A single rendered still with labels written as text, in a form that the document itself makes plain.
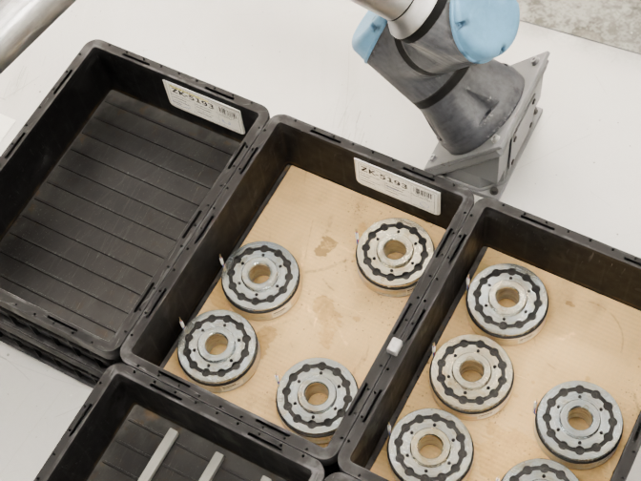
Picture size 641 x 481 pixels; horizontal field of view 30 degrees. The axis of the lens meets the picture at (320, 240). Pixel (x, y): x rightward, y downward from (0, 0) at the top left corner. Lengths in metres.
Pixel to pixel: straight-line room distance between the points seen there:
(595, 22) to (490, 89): 1.22
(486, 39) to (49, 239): 0.65
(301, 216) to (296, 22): 0.46
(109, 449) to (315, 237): 0.39
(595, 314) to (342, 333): 0.32
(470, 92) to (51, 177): 0.60
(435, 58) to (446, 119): 0.15
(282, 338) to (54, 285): 0.32
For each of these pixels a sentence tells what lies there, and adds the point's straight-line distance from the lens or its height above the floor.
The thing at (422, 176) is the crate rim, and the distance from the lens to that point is 1.55.
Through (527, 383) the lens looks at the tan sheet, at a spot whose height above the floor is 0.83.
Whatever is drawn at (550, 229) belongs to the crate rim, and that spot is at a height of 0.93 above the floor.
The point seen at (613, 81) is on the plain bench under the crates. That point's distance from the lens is 1.92.
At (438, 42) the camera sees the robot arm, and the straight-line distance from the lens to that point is 1.54.
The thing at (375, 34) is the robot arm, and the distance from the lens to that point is 1.64.
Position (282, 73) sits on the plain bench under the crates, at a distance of 1.93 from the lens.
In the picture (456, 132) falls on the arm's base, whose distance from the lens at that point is 1.70.
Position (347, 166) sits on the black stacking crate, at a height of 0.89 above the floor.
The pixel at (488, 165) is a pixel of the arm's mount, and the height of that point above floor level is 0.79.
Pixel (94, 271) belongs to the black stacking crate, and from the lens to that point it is 1.65.
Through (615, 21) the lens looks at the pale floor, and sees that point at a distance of 2.90.
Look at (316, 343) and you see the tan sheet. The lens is 1.55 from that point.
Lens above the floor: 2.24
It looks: 61 degrees down
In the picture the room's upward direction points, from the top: 10 degrees counter-clockwise
